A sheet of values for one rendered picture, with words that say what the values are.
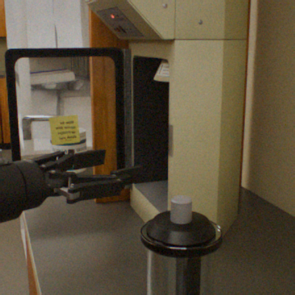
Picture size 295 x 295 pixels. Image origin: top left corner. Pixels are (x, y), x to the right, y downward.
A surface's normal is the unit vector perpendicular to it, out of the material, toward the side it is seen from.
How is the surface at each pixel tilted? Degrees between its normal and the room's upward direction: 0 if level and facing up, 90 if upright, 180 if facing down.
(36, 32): 95
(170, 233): 54
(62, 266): 0
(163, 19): 90
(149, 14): 90
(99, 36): 90
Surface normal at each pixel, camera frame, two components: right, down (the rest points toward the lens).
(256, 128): -0.94, 0.08
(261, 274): 0.00, -0.97
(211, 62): 0.33, 0.23
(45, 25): -0.15, 0.31
